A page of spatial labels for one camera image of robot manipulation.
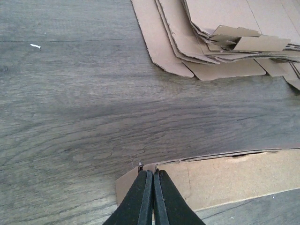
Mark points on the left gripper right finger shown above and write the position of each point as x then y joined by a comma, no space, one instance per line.
170,207

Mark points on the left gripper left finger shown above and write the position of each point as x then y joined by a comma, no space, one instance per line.
137,205

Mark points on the brown cardboard box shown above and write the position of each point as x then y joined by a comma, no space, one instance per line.
218,179

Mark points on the stack of flat cardboard sheets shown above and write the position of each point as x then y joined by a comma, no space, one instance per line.
212,39

